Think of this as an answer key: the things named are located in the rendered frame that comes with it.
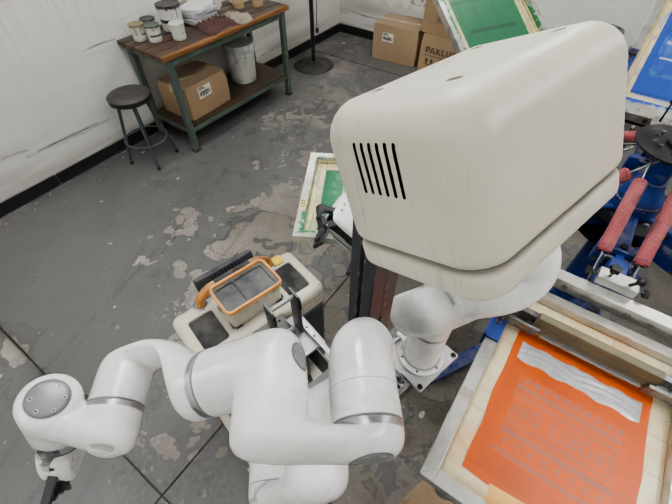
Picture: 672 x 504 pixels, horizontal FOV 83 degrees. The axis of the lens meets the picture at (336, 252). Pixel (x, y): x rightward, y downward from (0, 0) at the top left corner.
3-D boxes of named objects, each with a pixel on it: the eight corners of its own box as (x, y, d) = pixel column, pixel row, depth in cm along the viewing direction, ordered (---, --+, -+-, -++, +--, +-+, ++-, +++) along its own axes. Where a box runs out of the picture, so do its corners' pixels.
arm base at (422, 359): (381, 344, 109) (386, 316, 97) (411, 320, 114) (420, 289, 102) (422, 386, 101) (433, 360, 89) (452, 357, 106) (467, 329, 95)
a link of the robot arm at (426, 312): (594, 300, 56) (489, 345, 52) (463, 312, 92) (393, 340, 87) (555, 210, 58) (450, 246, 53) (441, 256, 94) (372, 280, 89)
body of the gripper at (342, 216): (365, 222, 90) (350, 258, 84) (333, 194, 87) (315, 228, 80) (387, 210, 85) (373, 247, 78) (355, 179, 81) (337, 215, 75)
